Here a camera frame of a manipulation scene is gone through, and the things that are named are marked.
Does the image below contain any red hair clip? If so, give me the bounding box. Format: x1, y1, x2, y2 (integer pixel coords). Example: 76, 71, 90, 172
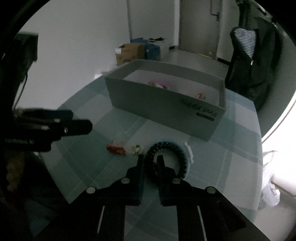
106, 144, 126, 156

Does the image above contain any teal checkered tablecloth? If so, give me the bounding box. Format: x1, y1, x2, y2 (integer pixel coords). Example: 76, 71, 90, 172
39, 75, 265, 241

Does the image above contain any grey door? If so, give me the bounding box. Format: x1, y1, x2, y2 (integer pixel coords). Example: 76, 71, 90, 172
179, 0, 222, 59

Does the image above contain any black left camera box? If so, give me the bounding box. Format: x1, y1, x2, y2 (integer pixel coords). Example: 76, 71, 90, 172
1, 32, 39, 76

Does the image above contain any blue storage box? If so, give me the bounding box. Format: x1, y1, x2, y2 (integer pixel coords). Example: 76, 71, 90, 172
130, 38, 161, 61

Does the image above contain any black beaded bracelet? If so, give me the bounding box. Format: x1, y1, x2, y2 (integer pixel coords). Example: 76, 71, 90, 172
146, 143, 188, 180

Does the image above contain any small flower charm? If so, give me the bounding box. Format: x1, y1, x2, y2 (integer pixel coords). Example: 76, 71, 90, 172
132, 145, 142, 156

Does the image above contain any printed white round badge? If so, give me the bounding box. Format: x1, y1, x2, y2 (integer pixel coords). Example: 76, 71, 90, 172
196, 93, 206, 100

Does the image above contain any brown cardboard box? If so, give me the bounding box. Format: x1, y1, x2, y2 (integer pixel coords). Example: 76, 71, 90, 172
115, 43, 145, 66

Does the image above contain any grey cardboard organizer box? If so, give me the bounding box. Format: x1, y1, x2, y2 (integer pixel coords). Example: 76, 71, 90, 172
105, 60, 226, 141

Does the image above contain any white plastic bag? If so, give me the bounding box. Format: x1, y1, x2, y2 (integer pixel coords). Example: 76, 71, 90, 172
259, 181, 280, 209

